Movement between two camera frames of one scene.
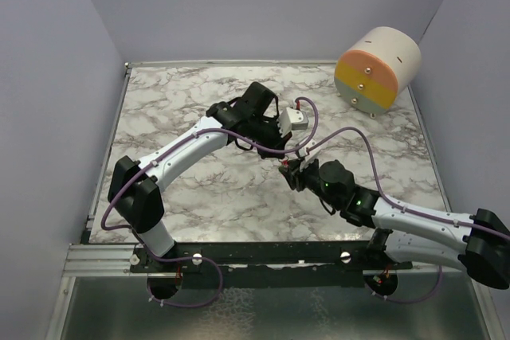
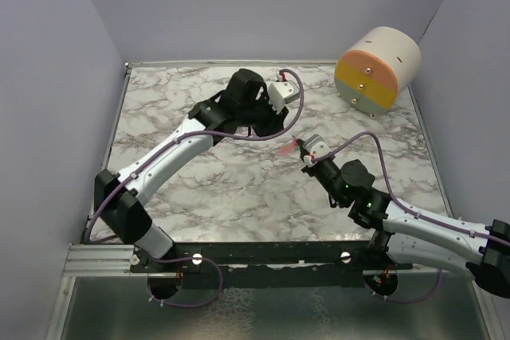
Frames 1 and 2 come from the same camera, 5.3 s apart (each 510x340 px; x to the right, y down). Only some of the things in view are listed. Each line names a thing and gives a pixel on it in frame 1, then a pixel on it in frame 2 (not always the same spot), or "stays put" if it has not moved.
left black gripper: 278,142 → 276,121
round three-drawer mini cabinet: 370,72 stays put
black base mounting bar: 269,265 stays put
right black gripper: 295,176 → 305,168
